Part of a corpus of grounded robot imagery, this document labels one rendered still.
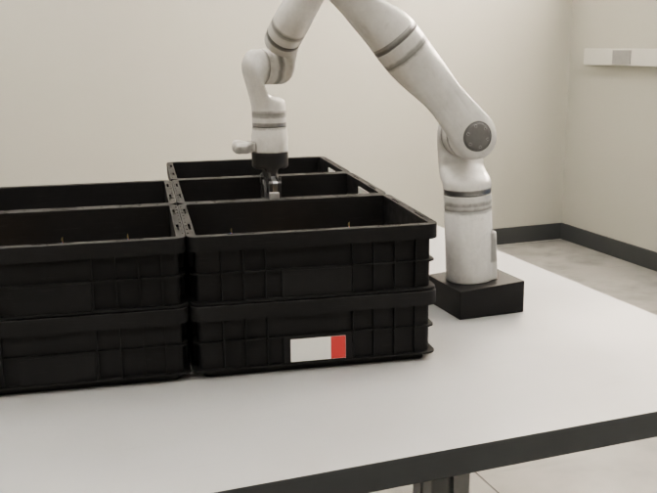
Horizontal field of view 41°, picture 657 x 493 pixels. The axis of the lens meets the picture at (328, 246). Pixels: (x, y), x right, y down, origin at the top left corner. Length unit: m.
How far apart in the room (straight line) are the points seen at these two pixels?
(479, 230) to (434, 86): 0.29
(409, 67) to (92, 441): 0.83
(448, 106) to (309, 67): 3.25
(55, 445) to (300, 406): 0.34
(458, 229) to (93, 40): 3.17
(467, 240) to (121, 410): 0.73
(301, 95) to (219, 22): 0.58
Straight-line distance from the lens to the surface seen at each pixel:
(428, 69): 1.60
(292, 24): 1.68
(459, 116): 1.62
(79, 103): 4.60
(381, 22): 1.57
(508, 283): 1.71
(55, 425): 1.29
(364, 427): 1.22
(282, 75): 1.79
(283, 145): 1.79
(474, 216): 1.68
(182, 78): 4.66
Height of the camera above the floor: 1.21
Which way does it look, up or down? 13 degrees down
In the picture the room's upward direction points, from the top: 1 degrees counter-clockwise
